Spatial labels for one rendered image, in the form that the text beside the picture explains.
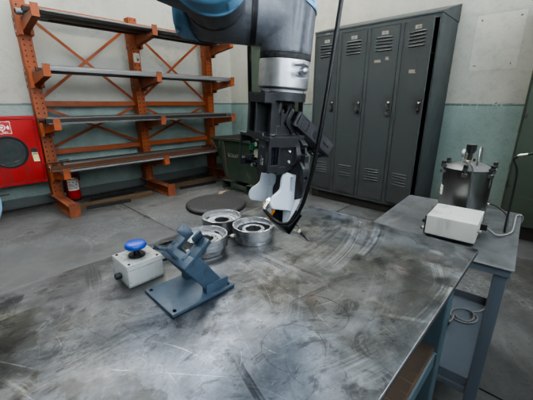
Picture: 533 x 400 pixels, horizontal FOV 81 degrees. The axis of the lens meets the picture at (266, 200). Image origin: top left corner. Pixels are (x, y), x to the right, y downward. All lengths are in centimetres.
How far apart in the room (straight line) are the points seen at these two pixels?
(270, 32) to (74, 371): 51
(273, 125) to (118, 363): 39
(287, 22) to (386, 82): 298
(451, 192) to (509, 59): 240
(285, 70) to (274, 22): 6
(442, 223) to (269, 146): 87
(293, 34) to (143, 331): 48
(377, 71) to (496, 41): 101
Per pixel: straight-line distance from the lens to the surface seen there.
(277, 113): 47
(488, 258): 118
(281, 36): 47
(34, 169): 418
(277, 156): 46
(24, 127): 413
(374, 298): 61
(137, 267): 64
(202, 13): 35
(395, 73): 339
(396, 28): 346
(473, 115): 369
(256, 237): 74
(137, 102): 447
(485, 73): 370
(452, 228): 122
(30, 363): 57
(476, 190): 141
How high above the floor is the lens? 113
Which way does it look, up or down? 17 degrees down
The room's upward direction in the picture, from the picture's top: straight up
